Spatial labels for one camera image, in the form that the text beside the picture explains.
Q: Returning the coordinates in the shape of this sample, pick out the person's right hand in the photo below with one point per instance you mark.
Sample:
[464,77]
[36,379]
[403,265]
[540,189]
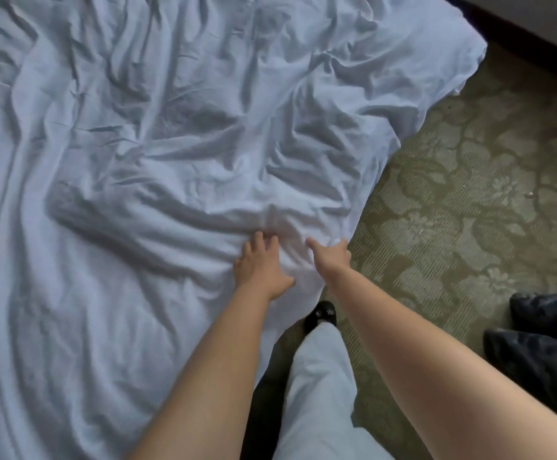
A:
[334,258]

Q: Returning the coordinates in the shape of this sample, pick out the person's left hand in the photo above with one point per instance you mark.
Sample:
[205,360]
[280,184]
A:
[261,268]

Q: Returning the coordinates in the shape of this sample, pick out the white duvet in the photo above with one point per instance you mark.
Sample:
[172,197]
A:
[163,139]

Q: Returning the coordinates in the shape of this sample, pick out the person's right forearm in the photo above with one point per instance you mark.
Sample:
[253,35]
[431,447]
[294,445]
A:
[451,369]

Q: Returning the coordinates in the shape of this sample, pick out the person's left forearm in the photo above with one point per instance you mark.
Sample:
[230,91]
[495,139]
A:
[207,378]

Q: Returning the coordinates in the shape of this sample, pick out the person's black right shoe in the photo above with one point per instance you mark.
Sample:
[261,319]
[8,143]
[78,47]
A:
[320,314]

